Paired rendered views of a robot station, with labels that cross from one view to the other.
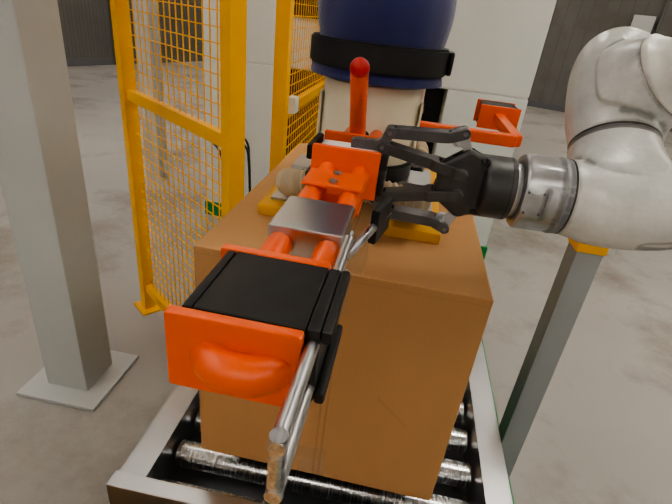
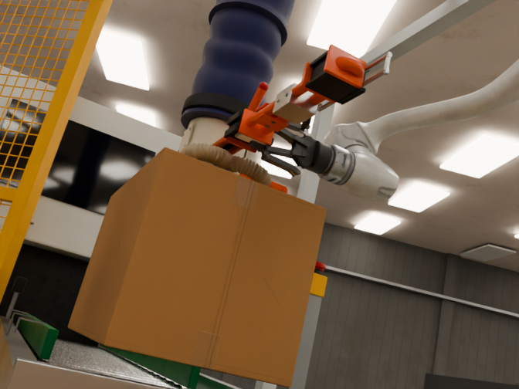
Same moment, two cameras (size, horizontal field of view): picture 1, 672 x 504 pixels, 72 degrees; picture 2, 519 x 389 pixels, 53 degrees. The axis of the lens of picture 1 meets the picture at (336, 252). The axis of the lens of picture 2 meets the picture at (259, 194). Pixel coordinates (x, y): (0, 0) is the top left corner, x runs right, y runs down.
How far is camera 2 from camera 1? 93 cm
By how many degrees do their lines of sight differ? 53
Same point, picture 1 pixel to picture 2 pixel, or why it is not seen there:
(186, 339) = (336, 54)
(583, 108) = (340, 142)
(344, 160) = not seen: hidden behind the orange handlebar
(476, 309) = (319, 213)
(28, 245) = not seen: outside the picture
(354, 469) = (239, 356)
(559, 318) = (301, 350)
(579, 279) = (310, 316)
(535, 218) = (340, 166)
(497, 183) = (324, 147)
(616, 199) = (369, 162)
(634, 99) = (360, 137)
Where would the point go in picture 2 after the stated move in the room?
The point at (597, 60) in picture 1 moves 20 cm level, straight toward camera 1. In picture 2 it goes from (339, 129) to (363, 96)
